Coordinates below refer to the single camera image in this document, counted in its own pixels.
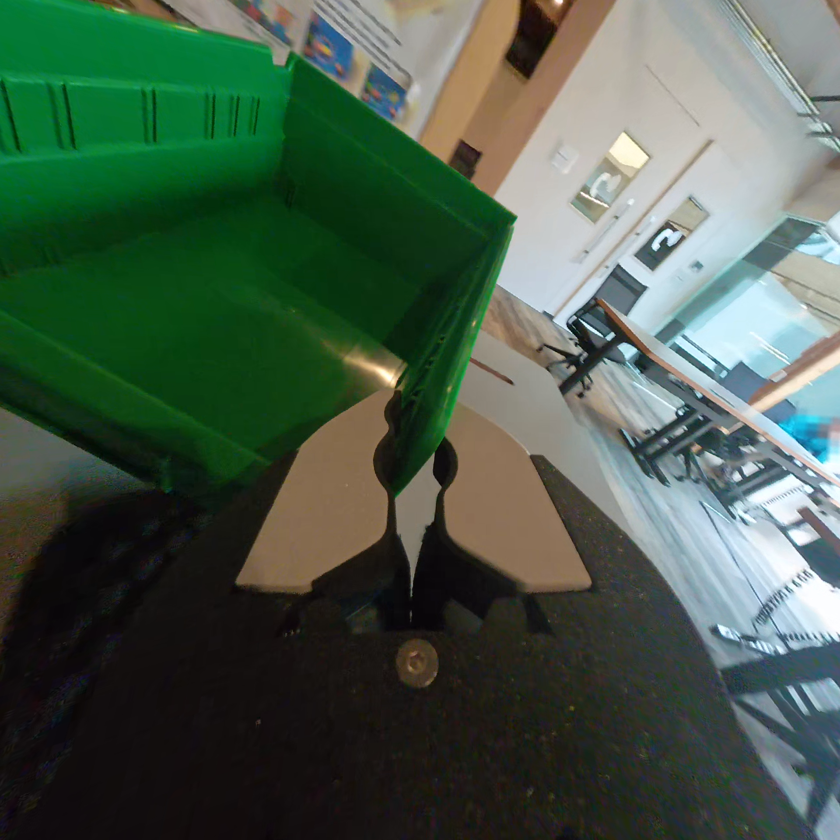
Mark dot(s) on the black office chair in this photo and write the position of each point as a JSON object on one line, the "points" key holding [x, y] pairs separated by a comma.
{"points": [[590, 328], [467, 159]]}

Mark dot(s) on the laminated instruction sheet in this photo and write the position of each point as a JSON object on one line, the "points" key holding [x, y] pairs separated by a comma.
{"points": [[367, 52]]}

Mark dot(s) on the wooden desk black legs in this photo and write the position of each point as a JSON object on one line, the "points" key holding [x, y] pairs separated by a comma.
{"points": [[709, 394]]}

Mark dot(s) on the instruction poster board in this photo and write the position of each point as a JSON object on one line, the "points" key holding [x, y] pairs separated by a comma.
{"points": [[466, 72]]}

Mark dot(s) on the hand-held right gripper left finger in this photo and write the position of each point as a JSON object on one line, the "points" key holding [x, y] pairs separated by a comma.
{"points": [[321, 518]]}

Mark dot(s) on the black desk leg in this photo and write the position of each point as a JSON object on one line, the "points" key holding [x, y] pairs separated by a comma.
{"points": [[787, 669]]}

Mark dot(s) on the white power strip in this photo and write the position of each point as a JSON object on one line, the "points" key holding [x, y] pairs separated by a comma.
{"points": [[774, 640]]}

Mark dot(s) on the green plastic bin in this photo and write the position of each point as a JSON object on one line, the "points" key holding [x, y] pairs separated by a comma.
{"points": [[197, 295]]}

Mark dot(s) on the black textured mat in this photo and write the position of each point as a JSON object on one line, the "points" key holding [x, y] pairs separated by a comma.
{"points": [[79, 590]]}

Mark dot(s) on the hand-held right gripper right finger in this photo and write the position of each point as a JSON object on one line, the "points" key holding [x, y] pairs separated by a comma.
{"points": [[505, 525]]}

